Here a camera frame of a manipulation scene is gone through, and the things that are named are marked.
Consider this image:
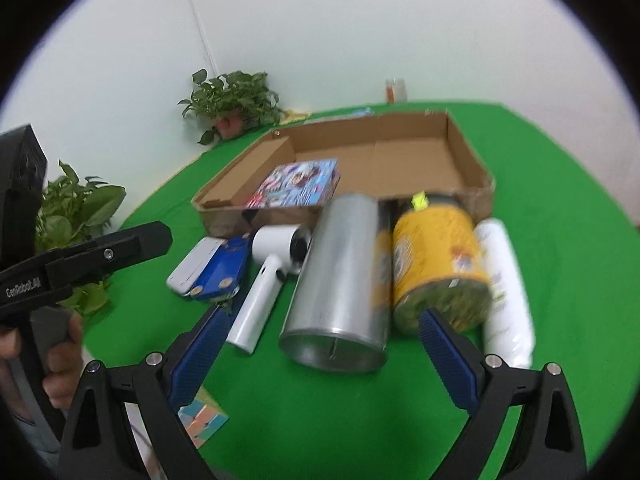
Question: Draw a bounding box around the cardboard box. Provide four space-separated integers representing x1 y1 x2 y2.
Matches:
191 110 497 238

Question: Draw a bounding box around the yellow label glass jar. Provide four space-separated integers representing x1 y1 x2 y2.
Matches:
390 191 493 336

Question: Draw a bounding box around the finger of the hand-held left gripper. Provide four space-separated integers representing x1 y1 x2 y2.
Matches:
46 221 174 292

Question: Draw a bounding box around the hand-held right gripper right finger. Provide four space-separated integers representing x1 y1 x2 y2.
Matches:
417 307 588 480

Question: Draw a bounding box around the white wall cable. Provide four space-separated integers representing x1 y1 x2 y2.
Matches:
187 0 221 78

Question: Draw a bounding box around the person's left hand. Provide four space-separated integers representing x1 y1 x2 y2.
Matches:
42 311 85 410

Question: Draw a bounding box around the white bottle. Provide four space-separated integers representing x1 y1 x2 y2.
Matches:
472 218 536 368

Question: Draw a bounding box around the colourful cartoon print box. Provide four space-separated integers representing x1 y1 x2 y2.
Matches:
245 158 342 209

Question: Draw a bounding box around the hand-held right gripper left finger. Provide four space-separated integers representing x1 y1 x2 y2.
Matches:
57 304 236 480

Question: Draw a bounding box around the person's left forearm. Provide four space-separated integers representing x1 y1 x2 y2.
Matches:
0 360 68 471

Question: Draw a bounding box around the white rectangular case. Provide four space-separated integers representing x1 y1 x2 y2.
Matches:
166 237 226 295

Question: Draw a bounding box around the potted plant with orange pot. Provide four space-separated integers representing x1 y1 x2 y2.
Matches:
178 69 286 146

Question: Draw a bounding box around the large leafy green plant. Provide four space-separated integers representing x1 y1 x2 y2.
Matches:
35 160 127 317

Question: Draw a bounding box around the pastel puzzle cube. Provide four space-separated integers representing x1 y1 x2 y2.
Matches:
177 385 230 450

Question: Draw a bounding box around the silver metal can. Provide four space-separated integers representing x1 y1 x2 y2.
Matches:
278 192 393 373

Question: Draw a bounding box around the blue stapler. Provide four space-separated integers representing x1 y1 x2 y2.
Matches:
189 234 251 306

